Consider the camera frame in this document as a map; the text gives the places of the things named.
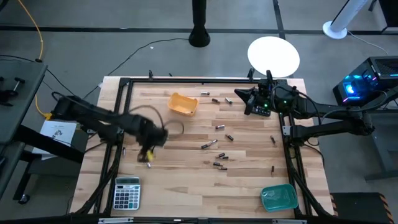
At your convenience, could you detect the black metal table frame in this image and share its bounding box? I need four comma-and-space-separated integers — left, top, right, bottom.
72, 76, 336, 220

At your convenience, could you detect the silver metal bracket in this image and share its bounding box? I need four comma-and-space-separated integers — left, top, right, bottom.
272, 218, 308, 224
98, 217, 134, 224

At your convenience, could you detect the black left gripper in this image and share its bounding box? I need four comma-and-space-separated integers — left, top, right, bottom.
130, 114, 169, 164

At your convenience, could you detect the white paper sheet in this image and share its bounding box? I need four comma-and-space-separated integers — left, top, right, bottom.
32, 119, 78, 161

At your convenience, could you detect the white floor cable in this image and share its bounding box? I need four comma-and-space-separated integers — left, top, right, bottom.
346, 30, 389, 55

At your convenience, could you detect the black computer with coloured lights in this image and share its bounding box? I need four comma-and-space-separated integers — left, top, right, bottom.
331, 55, 398, 107

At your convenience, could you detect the black pole stand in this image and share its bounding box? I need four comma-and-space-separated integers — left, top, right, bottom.
188, 0, 211, 49

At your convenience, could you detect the teal plastic bin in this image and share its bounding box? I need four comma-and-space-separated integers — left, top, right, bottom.
260, 183, 299, 213

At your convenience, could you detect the black mat with hazard stripes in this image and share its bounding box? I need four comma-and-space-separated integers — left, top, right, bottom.
329, 192, 396, 224

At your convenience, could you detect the yellow plastic bin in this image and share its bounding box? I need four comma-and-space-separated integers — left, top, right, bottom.
167, 92, 200, 118

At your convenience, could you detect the black desk beam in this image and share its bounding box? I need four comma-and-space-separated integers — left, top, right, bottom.
14, 124, 85, 164

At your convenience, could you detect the black desk calculator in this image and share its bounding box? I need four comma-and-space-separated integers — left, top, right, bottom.
251, 104, 272, 118

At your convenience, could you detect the white round stand base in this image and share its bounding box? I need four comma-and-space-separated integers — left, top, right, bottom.
247, 35, 301, 79

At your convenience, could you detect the black cabinet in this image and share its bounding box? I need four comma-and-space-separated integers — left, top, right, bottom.
377, 0, 398, 34

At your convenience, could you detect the gray metal stand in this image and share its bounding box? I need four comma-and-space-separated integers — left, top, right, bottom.
341, 90, 398, 182

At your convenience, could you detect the gray desk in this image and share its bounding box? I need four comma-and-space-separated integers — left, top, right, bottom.
0, 60, 49, 200

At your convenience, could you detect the yellow cable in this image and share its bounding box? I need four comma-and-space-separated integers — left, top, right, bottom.
16, 0, 54, 121

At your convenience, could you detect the black clamp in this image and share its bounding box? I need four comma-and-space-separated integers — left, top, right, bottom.
0, 76, 26, 107

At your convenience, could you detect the silver desk calculator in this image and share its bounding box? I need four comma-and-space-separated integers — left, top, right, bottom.
113, 175, 141, 211

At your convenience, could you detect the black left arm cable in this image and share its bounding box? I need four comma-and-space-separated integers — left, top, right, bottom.
129, 104, 185, 138

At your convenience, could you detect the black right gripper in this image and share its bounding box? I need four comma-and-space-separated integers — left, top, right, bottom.
234, 78, 282, 116

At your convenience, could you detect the white tower fan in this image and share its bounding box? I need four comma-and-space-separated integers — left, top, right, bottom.
322, 0, 371, 40

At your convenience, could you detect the black floor cable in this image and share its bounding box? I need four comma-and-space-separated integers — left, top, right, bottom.
82, 37, 190, 100

